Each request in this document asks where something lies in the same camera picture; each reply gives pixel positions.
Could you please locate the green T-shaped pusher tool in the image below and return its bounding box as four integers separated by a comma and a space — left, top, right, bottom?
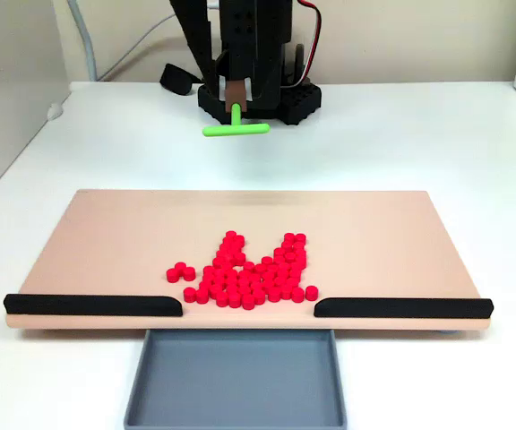
202, 80, 271, 139

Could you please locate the black table clamp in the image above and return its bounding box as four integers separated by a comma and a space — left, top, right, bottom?
159, 63, 203, 96

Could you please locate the pink sloped board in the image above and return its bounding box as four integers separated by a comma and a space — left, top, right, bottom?
4, 188, 495, 335

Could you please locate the grey plastic tray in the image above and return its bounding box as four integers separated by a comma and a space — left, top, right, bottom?
123, 329, 348, 429

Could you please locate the red white black servo cable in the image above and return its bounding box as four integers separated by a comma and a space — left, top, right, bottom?
291, 0, 323, 89

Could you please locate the thin white cable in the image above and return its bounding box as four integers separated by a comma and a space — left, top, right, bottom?
99, 11, 178, 82

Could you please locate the thick grey cable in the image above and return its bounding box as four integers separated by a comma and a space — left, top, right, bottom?
67, 0, 99, 82

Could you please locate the black rail strip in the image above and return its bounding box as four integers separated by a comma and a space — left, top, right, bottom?
2, 293, 184, 318
314, 297, 495, 320

